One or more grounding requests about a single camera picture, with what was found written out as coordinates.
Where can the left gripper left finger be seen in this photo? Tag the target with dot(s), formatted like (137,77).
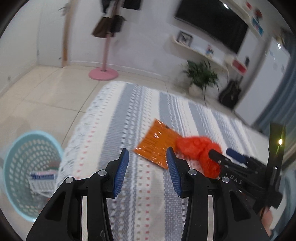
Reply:
(61,218)

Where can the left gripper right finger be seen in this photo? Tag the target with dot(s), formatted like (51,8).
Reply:
(233,217)

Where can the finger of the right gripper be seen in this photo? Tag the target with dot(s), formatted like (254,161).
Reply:
(224,162)
(250,162)

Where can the orange plastic bag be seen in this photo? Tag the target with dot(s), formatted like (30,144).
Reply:
(196,149)

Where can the red blue snack box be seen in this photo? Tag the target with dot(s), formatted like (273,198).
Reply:
(43,177)

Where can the white room door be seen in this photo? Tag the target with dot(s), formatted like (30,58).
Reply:
(51,32)

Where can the person's right hand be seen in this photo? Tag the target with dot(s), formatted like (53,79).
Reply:
(267,219)

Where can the black acoustic guitar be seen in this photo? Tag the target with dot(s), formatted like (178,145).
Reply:
(230,94)

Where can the orange foil wrapper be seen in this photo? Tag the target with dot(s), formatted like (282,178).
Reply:
(153,146)

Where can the light blue plastic basket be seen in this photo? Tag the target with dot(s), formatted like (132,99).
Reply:
(31,152)

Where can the green potted plant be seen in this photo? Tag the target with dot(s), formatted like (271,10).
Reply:
(201,77)

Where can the white refrigerator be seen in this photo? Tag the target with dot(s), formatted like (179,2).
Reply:
(265,84)

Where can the small colourful figurine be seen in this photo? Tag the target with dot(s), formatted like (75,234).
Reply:
(209,51)

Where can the striped grey white tablecloth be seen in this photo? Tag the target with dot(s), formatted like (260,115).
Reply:
(147,208)

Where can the framed butterfly picture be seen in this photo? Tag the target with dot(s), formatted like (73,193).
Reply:
(184,38)

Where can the pink coat rack stand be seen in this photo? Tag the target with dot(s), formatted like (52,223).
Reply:
(104,73)

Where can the upper curved white shelf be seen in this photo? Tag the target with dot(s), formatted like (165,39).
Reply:
(244,10)

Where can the black hanging handbag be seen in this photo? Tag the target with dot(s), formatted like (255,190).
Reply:
(117,23)

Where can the brown hanging handbag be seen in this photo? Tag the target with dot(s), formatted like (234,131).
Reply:
(102,28)

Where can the red white wall box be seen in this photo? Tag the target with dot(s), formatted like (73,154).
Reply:
(236,65)

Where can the lower white wall shelf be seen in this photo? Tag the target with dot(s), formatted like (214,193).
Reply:
(214,60)

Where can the blue wall box shelf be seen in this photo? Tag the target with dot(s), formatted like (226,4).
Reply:
(257,26)

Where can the black wall television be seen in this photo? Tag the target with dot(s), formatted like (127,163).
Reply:
(216,19)

